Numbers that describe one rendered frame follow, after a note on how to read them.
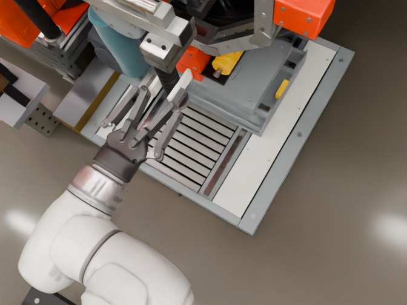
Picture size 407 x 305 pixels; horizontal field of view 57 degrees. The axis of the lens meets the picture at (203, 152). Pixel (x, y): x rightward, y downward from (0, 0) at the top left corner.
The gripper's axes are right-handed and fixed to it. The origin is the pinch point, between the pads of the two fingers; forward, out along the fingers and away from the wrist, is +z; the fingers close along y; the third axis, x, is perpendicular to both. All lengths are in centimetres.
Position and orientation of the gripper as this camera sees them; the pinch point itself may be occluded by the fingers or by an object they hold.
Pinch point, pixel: (171, 81)
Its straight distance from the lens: 71.7
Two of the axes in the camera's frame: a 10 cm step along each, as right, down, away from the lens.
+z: 5.2, -8.3, 2.0
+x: -1.2, -3.0, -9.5
